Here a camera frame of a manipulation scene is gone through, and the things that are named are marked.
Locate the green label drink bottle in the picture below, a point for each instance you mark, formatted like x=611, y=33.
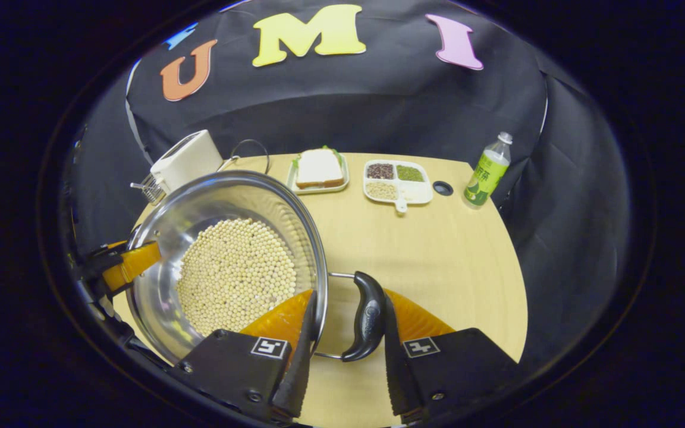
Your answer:
x=485, y=178

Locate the white divided grain dish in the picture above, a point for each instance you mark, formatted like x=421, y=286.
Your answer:
x=417, y=193

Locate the white bread sandwich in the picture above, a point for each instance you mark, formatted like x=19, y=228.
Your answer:
x=319, y=166

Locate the pile of soybeans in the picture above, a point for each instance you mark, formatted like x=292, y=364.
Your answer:
x=235, y=273

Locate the stainless steel pot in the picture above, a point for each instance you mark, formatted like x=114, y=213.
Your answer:
x=211, y=202

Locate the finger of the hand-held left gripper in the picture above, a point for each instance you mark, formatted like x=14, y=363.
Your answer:
x=96, y=264

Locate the white toaster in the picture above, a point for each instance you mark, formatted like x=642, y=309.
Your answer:
x=191, y=160

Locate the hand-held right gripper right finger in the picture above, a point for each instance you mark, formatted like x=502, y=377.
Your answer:
x=395, y=368

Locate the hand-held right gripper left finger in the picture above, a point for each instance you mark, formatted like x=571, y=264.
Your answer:
x=301, y=362

